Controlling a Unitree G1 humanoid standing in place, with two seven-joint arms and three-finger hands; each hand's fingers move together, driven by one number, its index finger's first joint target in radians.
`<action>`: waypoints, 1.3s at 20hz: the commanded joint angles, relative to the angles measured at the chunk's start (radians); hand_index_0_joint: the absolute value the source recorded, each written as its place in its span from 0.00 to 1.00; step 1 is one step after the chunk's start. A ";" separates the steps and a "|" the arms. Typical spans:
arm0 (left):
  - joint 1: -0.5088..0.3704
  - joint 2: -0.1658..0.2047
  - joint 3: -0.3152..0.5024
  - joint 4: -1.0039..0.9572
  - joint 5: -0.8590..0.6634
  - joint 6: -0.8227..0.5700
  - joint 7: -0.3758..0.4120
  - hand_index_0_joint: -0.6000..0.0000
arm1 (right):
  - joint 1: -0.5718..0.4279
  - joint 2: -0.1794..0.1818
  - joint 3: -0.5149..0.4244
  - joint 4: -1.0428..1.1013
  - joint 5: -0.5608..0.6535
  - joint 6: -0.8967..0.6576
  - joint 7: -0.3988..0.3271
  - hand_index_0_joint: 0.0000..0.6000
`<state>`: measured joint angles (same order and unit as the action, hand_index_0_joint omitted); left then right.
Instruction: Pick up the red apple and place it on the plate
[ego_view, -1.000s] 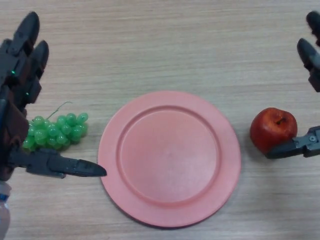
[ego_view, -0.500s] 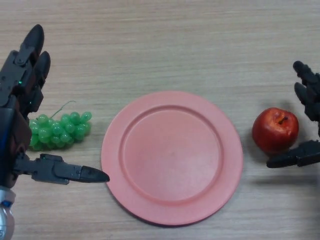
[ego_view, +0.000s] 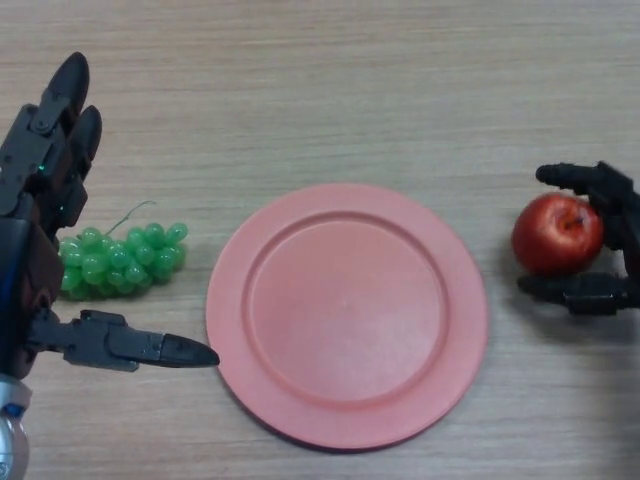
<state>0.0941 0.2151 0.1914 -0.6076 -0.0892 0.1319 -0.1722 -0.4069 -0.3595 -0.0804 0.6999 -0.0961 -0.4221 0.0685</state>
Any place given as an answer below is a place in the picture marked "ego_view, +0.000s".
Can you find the red apple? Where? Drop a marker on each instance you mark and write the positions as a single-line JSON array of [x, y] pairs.
[[550, 240]]

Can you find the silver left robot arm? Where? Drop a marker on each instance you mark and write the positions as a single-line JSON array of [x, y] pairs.
[[11, 435]]

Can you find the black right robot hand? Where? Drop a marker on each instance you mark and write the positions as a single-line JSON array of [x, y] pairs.
[[620, 210]]

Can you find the pink round plate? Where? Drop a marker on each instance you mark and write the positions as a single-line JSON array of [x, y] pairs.
[[345, 320]]

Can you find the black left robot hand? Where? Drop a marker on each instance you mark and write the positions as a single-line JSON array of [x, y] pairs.
[[35, 170]]

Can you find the green grape bunch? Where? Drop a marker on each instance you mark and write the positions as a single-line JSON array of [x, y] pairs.
[[120, 260]]

